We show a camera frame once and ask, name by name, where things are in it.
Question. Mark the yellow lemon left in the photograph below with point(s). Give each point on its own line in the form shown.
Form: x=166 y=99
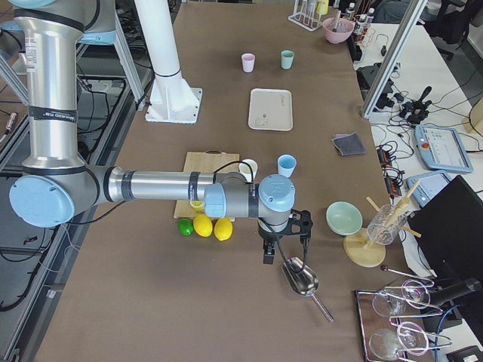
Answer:
x=203 y=225

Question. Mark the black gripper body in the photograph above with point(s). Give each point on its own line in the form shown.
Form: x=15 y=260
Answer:
x=266 y=235

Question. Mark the white wire rack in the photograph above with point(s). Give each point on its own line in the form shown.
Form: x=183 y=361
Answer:
x=308 y=13

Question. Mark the wooden cup stand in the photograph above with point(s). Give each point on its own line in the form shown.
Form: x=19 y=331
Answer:
x=364 y=252

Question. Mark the blue cup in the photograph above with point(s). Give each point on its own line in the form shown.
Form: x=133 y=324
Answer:
x=286 y=165

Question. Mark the green bowl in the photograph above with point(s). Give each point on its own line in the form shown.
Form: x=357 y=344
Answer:
x=344 y=218

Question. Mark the mirror tray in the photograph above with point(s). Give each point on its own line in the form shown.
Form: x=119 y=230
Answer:
x=370 y=322

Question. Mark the metal scoop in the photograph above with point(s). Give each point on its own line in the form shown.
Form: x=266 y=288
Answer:
x=304 y=281

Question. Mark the wine glass upper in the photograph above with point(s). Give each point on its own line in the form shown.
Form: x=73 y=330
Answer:
x=392 y=301

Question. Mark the green lime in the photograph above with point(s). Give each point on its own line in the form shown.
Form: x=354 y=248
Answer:
x=185 y=227

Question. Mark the clear textured glass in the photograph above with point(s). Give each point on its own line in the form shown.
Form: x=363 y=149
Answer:
x=385 y=226

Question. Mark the blue teach pendant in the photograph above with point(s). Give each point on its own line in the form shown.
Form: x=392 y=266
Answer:
x=441 y=149
x=431 y=183

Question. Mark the cream rabbit tray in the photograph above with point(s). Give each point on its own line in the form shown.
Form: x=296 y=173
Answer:
x=270 y=109

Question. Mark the wine glass lower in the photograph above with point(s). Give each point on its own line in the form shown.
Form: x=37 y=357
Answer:
x=408 y=340

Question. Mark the grey folded cloth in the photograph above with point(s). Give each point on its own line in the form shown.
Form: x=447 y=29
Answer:
x=348 y=144

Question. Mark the aluminium frame post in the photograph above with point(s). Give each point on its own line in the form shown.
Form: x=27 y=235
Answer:
x=412 y=15

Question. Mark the green cup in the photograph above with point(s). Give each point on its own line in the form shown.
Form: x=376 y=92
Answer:
x=287 y=58

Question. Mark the pink cup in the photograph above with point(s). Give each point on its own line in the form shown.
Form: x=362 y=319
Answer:
x=247 y=62

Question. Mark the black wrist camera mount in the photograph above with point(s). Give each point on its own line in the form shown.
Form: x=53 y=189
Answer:
x=300 y=224

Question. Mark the pink bowl with ice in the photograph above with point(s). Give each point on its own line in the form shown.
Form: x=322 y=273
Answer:
x=336 y=34

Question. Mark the black monitor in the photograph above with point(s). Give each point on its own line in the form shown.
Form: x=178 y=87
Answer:
x=451 y=228

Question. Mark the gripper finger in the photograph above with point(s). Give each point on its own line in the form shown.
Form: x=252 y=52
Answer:
x=268 y=254

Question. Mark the yellow lemon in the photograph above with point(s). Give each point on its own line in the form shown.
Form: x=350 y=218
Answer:
x=223 y=229
x=203 y=225

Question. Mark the wooden cutting board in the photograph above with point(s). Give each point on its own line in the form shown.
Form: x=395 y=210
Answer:
x=205 y=162

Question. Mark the wine glass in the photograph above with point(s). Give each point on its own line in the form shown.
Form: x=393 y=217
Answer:
x=408 y=340
x=392 y=301

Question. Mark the yellow lemon right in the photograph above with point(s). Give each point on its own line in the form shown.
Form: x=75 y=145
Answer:
x=223 y=229

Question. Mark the cream yellow cup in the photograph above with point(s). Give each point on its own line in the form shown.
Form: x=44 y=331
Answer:
x=248 y=169

